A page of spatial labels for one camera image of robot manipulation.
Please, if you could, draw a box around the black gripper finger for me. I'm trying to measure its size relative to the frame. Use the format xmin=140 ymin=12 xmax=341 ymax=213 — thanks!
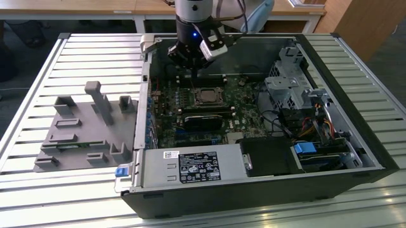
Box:
xmin=189 ymin=67 xmax=198 ymax=90

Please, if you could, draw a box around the black RAM slot bank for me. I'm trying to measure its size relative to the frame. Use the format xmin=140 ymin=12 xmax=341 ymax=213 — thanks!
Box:
xmin=178 ymin=106 xmax=232 ymax=116
xmin=176 ymin=68 xmax=228 ymax=87

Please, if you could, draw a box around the black expansion card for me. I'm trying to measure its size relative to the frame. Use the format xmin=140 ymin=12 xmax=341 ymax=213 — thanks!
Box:
xmin=181 ymin=114 xmax=224 ymax=131

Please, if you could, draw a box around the green motherboard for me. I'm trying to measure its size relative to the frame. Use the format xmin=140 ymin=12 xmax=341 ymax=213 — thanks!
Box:
xmin=148 ymin=76 xmax=269 ymax=149

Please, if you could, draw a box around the silver chipset heatsink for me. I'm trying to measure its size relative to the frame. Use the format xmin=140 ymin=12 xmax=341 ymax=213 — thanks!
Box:
xmin=226 ymin=132 xmax=244 ymax=143

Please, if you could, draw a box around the silver drive cage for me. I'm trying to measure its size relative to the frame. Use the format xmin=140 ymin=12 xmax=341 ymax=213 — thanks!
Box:
xmin=263 ymin=46 xmax=333 ymax=111

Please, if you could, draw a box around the silver power supply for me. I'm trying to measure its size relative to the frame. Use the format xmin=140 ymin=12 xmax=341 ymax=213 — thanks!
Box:
xmin=138 ymin=143 xmax=251 ymax=188

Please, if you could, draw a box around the grey parts rack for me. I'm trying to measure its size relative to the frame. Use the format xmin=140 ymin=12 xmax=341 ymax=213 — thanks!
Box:
xmin=33 ymin=80 xmax=140 ymax=173

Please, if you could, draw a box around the white paper stack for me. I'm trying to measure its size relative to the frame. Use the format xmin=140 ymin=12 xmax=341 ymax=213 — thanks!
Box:
xmin=287 ymin=0 xmax=327 ymax=8

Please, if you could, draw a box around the black fan shroud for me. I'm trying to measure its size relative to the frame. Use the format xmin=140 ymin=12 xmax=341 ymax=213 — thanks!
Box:
xmin=236 ymin=136 xmax=307 ymax=178

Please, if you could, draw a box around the wooden desk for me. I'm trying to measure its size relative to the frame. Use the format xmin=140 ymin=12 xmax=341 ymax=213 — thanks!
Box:
xmin=0 ymin=0 xmax=327 ymax=34

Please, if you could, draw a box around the green RAM stick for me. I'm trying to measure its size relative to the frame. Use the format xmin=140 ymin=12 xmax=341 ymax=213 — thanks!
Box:
xmin=56 ymin=141 xmax=105 ymax=150

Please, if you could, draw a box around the blue disk carrier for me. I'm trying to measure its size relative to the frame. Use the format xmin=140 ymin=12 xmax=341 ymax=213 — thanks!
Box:
xmin=292 ymin=141 xmax=317 ymax=156

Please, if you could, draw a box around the black PC case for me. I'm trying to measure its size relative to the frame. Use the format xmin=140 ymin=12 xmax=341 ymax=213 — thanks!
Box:
xmin=120 ymin=33 xmax=400 ymax=219

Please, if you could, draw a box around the wooden cabinet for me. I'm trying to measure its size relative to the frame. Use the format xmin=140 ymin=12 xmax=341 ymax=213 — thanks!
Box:
xmin=313 ymin=0 xmax=406 ymax=62

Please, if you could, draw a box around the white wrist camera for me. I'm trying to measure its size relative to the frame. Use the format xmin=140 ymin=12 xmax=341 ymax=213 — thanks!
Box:
xmin=198 ymin=26 xmax=228 ymax=61

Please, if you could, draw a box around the grey case corner bracket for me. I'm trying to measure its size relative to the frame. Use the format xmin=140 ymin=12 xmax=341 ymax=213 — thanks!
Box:
xmin=138 ymin=34 xmax=158 ymax=54

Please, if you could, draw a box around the orange yellow wire bundle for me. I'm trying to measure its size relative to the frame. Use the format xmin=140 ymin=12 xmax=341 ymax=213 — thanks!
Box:
xmin=299 ymin=104 xmax=336 ymax=143

